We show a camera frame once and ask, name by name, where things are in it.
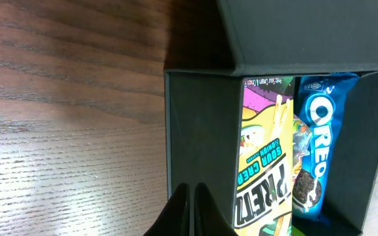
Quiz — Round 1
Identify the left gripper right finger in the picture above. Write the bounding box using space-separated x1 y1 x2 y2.
194 183 238 236

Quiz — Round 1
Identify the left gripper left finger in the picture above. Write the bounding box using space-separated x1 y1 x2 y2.
144 183 190 236

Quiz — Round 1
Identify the green Pretz box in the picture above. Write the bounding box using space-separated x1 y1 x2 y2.
234 77 295 236

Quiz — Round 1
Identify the Haribo gummy candy bag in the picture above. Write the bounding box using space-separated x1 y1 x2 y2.
293 115 312 182

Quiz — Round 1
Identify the blue Oreo cookie pack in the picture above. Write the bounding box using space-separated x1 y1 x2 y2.
293 73 360 221

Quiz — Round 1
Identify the dark green gift box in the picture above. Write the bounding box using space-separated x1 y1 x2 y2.
164 1 378 235

